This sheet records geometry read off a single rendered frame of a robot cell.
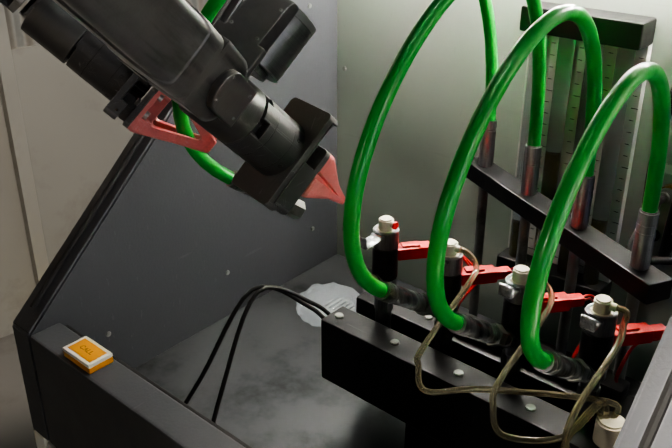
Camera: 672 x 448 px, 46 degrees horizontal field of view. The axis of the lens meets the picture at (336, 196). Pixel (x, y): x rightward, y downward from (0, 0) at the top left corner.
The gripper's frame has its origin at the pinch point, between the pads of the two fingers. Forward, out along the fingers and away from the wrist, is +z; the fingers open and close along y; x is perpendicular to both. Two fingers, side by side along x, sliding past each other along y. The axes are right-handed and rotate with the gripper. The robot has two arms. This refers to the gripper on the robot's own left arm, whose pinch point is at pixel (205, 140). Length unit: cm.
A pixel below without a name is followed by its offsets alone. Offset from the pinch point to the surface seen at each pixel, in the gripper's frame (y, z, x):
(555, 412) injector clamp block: -13.8, 40.0, -2.7
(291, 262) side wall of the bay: 40.1, 25.2, 11.8
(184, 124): -0.8, -2.6, 0.0
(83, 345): 5.5, 4.6, 26.8
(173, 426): -7.0, 14.8, 22.8
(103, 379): 1.2, 8.0, 26.7
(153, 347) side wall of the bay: 23.0, 14.1, 29.3
